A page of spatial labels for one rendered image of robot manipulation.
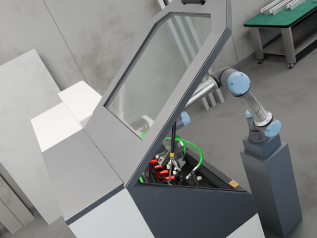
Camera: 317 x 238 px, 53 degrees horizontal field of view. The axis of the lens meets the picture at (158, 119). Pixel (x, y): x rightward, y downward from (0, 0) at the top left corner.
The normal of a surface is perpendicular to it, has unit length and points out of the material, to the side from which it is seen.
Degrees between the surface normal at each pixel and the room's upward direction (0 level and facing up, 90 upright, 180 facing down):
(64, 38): 90
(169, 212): 90
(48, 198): 81
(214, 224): 90
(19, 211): 90
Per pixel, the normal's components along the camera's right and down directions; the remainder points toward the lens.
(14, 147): 0.47, 0.13
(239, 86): 0.24, 0.30
